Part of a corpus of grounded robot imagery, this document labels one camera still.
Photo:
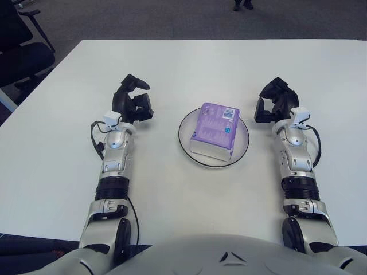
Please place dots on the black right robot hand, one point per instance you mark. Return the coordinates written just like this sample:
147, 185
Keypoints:
284, 103

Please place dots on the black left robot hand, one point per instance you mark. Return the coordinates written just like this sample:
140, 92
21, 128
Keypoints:
122, 104

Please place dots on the purple tissue paper pack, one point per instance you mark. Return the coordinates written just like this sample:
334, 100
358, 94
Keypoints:
213, 129

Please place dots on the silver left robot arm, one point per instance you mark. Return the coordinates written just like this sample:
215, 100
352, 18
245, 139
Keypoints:
114, 149

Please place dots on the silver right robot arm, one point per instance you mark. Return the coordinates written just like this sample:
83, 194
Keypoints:
295, 149

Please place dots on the white plate black rim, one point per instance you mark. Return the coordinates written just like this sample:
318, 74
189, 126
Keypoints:
242, 137

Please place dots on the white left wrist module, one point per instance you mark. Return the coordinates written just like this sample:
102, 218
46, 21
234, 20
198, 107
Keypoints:
111, 118

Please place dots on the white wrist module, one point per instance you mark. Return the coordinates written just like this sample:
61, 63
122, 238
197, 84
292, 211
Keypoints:
301, 116
111, 118

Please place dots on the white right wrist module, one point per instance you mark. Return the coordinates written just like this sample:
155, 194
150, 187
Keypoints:
301, 116

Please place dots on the dark shoe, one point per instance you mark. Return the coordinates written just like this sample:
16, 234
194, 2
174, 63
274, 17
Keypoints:
248, 3
237, 5

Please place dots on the black office chair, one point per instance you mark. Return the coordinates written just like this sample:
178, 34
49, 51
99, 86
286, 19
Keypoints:
23, 57

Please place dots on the white desk leg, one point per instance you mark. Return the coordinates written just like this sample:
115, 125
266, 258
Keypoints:
8, 98

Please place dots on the grey robot torso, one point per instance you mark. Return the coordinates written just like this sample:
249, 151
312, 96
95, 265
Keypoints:
200, 255

